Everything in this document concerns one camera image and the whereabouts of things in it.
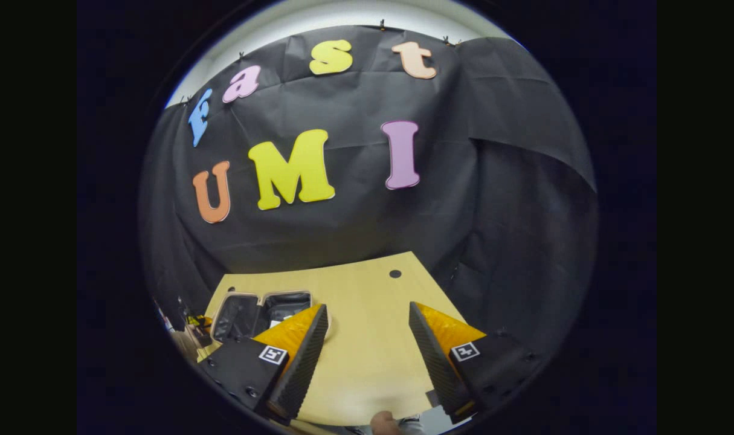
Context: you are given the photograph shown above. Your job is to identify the distant room clutter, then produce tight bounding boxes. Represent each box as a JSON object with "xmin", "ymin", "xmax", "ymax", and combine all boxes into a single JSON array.
[{"xmin": 154, "ymin": 295, "xmax": 213, "ymax": 362}]

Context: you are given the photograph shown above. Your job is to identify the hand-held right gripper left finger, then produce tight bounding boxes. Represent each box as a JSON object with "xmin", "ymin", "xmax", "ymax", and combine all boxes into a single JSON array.
[{"xmin": 199, "ymin": 303, "xmax": 330, "ymax": 424}]

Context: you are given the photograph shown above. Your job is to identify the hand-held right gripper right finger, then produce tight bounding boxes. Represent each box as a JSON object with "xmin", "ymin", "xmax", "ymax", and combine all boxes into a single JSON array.
[{"xmin": 408, "ymin": 301, "xmax": 546, "ymax": 424}]

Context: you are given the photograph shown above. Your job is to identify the black backdrop cloth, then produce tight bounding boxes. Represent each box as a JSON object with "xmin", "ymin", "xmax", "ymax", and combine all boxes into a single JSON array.
[{"xmin": 138, "ymin": 25, "xmax": 598, "ymax": 363}]

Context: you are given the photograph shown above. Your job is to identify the small pink hard-shell suitcase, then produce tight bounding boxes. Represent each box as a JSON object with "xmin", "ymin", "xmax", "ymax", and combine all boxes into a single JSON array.
[{"xmin": 210, "ymin": 290, "xmax": 314, "ymax": 345}]

